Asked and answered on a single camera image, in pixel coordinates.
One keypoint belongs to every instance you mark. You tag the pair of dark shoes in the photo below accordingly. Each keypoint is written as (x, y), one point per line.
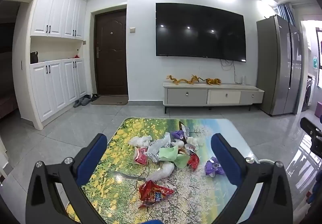
(94, 97)

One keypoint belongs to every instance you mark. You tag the white crumpled plastic bag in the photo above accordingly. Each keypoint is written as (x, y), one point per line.
(139, 141)

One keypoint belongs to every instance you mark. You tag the dark brown entrance door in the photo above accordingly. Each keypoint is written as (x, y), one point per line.
(110, 55)

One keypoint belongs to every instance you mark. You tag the white television stand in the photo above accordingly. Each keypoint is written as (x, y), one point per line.
(187, 95)

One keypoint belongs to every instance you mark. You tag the white tall cabinet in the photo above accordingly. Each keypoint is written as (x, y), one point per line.
(55, 12)

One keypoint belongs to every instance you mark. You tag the grey slipper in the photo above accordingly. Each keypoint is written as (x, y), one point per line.
(86, 100)
(77, 103)

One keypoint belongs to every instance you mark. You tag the small red wrapper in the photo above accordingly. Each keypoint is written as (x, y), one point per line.
(193, 161)

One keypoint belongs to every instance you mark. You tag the golden dragon figurine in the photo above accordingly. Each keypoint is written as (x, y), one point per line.
(196, 79)
(178, 80)

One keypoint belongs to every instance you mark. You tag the brown doormat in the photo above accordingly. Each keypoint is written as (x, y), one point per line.
(109, 100)

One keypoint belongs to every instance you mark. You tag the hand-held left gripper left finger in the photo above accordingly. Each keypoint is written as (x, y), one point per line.
(91, 160)

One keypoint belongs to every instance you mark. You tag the white printed wrapper strip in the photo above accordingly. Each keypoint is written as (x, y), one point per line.
(185, 130)

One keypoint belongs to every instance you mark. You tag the silver printed plastic wrapper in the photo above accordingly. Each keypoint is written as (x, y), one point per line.
(158, 147)

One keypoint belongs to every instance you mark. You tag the light green plastic sheet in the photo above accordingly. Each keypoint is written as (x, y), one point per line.
(169, 154)

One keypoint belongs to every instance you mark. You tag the purple crumpled wrapper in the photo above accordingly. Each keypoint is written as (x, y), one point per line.
(178, 134)
(212, 167)

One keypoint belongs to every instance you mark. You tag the purple stool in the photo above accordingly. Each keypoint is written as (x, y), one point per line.
(318, 110)

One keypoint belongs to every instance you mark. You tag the small white crumpled tissue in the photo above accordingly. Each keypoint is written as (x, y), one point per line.
(192, 143)

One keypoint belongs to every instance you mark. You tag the white power strip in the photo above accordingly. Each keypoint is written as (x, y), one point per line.
(243, 80)

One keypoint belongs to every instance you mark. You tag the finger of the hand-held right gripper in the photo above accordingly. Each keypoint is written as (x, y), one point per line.
(317, 147)
(312, 128)

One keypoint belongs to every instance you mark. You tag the small red cloth item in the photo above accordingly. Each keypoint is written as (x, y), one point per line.
(76, 56)

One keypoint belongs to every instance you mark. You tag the elongated white crumpled tissue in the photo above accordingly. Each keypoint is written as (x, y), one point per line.
(163, 171)

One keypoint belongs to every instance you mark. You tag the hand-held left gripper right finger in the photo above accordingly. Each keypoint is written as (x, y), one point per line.
(224, 156)

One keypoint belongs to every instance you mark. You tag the large red snack wrapper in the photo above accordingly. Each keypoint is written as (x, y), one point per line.
(151, 191)

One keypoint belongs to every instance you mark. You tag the grey double-door refrigerator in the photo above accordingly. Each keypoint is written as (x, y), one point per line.
(275, 65)

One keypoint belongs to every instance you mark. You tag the front-loading washing machine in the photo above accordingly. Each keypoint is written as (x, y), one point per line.
(308, 94)

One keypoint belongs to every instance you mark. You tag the pink paper box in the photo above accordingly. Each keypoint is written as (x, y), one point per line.
(141, 157)

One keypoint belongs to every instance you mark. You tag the golden tiger figurine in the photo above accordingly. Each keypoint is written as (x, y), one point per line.
(213, 81)

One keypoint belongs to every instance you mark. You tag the wall light switch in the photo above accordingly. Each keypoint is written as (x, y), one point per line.
(132, 29)

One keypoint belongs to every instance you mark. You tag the black bag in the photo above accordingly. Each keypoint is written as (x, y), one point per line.
(34, 57)

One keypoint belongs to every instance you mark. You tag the black wall television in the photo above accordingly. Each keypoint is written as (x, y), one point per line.
(198, 30)

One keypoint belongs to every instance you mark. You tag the blue striped curtain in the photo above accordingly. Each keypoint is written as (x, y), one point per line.
(286, 13)

